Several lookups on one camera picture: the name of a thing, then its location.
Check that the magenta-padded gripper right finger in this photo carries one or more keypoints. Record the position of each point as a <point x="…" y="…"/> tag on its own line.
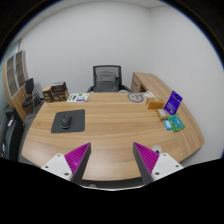
<point x="165" y="163"/>

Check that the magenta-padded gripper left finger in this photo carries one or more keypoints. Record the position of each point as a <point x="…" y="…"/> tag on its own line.
<point x="55" y="163"/>

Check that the black computer mouse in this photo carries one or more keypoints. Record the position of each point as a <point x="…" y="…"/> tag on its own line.
<point x="65" y="121"/>

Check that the dark grey mouse pad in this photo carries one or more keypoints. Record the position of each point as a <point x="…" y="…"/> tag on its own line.
<point x="78" y="121"/>

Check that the blue wipes packet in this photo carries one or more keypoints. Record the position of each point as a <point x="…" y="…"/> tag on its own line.
<point x="167" y="125"/>

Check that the green wipes packet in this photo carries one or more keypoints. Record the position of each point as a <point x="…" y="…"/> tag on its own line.
<point x="176" y="123"/>

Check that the tan flat box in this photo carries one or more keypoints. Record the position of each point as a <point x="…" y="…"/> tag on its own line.
<point x="161" y="114"/>

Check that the large black office chair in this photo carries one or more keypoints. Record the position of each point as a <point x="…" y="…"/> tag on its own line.
<point x="11" y="133"/>

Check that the orange cardboard box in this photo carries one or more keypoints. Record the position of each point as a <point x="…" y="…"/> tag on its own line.
<point x="155" y="104"/>

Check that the purple printed card package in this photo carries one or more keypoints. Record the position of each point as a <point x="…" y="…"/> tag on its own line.
<point x="173" y="103"/>

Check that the large brown cardboard box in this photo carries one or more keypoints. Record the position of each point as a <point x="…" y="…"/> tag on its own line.
<point x="60" y="96"/>

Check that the white sheet with coloured shapes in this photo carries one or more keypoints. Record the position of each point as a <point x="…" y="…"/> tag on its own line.
<point x="77" y="97"/>

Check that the clear plastic bag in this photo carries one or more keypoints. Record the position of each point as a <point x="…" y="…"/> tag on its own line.
<point x="149" y="94"/>

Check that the round grey printed disc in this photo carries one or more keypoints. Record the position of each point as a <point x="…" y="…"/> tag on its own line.
<point x="130" y="99"/>

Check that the black cardboard box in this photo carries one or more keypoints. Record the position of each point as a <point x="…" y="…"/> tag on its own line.
<point x="58" y="86"/>

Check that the small black chair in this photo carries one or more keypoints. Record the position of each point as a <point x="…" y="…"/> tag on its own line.
<point x="30" y="86"/>

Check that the wooden side desk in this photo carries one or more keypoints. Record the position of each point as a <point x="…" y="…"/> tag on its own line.
<point x="150" y="81"/>

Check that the wooden shelf unit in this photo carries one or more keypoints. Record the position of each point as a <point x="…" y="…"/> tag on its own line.
<point x="15" y="80"/>

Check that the grey backpack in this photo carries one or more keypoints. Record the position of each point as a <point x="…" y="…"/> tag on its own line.
<point x="106" y="81"/>

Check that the black mesh office chair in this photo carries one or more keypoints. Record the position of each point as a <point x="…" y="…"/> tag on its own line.
<point x="106" y="68"/>

